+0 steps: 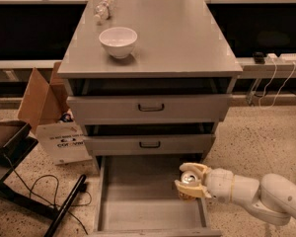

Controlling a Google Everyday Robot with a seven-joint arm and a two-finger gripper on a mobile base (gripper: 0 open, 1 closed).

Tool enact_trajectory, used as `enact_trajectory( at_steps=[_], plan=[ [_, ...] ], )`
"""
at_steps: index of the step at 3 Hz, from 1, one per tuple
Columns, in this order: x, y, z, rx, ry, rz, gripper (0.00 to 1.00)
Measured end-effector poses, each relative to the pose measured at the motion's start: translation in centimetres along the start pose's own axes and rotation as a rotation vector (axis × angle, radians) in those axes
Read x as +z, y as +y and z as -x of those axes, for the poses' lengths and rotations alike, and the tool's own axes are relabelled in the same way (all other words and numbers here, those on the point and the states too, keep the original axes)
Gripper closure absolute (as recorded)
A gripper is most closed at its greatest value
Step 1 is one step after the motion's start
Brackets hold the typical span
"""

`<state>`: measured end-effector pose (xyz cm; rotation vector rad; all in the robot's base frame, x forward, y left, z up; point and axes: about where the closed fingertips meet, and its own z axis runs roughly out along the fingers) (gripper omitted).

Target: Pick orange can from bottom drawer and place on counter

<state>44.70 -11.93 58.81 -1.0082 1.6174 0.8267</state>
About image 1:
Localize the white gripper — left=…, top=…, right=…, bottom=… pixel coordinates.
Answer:
left=175, top=162, right=234, bottom=203

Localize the orange drink can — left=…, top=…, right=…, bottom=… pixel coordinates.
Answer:
left=179, top=171, right=198, bottom=200

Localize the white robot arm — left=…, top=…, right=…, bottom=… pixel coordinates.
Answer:
left=175, top=162, right=296, bottom=226

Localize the grey middle drawer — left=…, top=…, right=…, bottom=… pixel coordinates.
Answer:
left=85, top=134, right=215, bottom=156

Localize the grey open bottom drawer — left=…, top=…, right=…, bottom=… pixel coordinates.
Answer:
left=89, top=155, right=222, bottom=237

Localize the grey top drawer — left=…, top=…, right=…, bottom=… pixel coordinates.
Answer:
left=67, top=94, right=230, bottom=124

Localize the grey drawer cabinet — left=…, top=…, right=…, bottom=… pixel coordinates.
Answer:
left=56, top=0, right=244, bottom=170

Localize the white power strip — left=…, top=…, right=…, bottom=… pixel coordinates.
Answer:
left=266, top=53, right=296, bottom=63

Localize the white ceramic bowl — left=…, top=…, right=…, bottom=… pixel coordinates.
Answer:
left=99, top=27, right=137, bottom=58

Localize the brown cardboard box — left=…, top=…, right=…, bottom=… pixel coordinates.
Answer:
left=18, top=61, right=91, bottom=165

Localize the clear plastic bottle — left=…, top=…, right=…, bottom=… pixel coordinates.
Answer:
left=94, top=0, right=116, bottom=25

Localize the white hanging cable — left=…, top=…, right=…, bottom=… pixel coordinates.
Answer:
left=258, top=61, right=296, bottom=109

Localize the black floor cable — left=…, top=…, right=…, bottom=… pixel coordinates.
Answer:
left=2, top=153, right=93, bottom=235

